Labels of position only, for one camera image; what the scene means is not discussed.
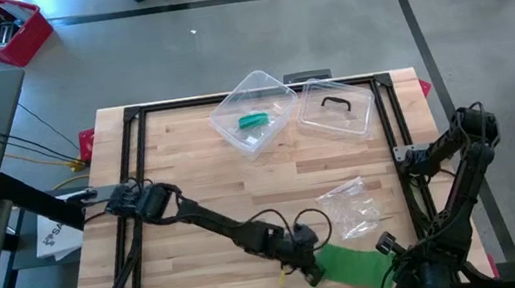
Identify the black aluminium table frame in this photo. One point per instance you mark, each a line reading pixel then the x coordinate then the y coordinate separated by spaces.
pixel 171 105

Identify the teal green elastic bandage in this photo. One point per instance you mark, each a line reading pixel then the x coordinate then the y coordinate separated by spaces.
pixel 253 120

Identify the clear plastic storage box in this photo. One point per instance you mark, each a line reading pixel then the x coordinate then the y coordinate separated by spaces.
pixel 276 96

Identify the white printed sheet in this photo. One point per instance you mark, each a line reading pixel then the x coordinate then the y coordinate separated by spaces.
pixel 56 240

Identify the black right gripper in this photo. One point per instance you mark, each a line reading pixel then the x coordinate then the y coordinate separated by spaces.
pixel 406 269

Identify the red clamp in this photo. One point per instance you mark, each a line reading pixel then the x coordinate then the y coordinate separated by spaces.
pixel 425 88
pixel 87 143

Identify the black desk support beam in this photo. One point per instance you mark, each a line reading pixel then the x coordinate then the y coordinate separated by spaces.
pixel 33 201

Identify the black and silver device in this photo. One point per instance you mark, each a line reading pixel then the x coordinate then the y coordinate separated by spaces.
pixel 7 34

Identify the grey sheet in crate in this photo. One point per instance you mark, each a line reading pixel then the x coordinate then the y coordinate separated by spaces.
pixel 19 10

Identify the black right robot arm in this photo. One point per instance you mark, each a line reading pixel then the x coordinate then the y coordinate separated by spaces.
pixel 464 175

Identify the clear plastic zip bag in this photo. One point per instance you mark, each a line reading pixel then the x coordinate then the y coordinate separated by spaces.
pixel 254 139
pixel 350 209

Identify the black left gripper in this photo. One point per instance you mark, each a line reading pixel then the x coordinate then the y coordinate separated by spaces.
pixel 297 247

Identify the dark green elastic bandage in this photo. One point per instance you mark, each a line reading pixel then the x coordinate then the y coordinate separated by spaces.
pixel 355 266

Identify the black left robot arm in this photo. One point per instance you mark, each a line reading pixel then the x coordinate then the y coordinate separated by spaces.
pixel 218 225

